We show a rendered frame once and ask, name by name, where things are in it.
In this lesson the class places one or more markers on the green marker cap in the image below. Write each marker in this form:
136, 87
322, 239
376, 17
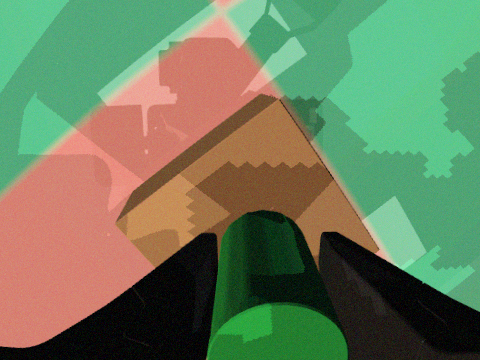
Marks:
271, 303

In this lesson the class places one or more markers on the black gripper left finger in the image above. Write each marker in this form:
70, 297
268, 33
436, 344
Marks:
167, 315

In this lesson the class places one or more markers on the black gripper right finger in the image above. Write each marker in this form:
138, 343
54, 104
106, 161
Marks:
388, 314

